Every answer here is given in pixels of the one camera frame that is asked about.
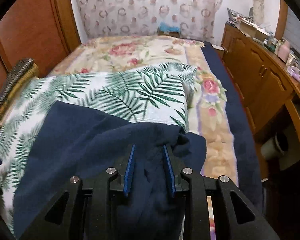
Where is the navy blue t-shirt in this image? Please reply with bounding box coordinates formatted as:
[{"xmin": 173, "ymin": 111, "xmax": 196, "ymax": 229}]
[{"xmin": 13, "ymin": 102, "xmax": 206, "ymax": 239}]

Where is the navy blue blanket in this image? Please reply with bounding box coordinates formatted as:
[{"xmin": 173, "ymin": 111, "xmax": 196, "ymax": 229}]
[{"xmin": 202, "ymin": 42, "xmax": 263, "ymax": 212}]

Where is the floral bedspread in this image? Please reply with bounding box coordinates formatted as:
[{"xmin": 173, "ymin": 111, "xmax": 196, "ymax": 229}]
[{"xmin": 50, "ymin": 35, "xmax": 240, "ymax": 240}]

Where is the palm leaf print cloth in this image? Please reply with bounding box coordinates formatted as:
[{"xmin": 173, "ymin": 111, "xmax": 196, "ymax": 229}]
[{"xmin": 0, "ymin": 62, "xmax": 196, "ymax": 230}]

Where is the wooden sideboard cabinet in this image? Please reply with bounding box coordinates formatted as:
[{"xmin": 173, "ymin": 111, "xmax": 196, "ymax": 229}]
[{"xmin": 221, "ymin": 23, "xmax": 300, "ymax": 160}]

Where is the yellow folded cloth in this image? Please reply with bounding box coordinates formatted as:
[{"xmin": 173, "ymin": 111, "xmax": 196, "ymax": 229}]
[{"xmin": 0, "ymin": 63, "xmax": 39, "ymax": 127}]

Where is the black patterned folded cloth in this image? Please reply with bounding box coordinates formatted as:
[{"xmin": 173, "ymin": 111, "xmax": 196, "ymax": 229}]
[{"xmin": 0, "ymin": 58, "xmax": 34, "ymax": 107}]

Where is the light blue cloth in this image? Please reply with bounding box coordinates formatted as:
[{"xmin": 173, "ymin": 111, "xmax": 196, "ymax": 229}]
[{"xmin": 159, "ymin": 22, "xmax": 180, "ymax": 33}]

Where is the purple small object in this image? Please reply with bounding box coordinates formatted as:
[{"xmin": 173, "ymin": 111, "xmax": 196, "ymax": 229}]
[{"xmin": 287, "ymin": 66, "xmax": 300, "ymax": 82}]

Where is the pink bottle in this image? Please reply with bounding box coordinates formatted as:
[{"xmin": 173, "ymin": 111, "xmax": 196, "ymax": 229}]
[{"xmin": 277, "ymin": 40, "xmax": 290, "ymax": 63}]

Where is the cardboard box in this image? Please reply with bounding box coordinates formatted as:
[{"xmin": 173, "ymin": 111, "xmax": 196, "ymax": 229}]
[{"xmin": 238, "ymin": 18, "xmax": 270, "ymax": 42}]

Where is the wooden louvered wardrobe door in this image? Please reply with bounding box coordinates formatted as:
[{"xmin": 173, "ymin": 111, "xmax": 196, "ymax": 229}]
[{"xmin": 0, "ymin": 0, "xmax": 80, "ymax": 89}]

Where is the grey window blind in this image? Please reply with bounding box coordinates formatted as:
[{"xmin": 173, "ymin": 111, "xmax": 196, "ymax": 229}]
[{"xmin": 283, "ymin": 7, "xmax": 300, "ymax": 54}]

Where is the floral patterned wall curtain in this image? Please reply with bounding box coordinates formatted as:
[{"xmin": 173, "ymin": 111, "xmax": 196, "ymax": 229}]
[{"xmin": 77, "ymin": 0, "xmax": 223, "ymax": 42}]

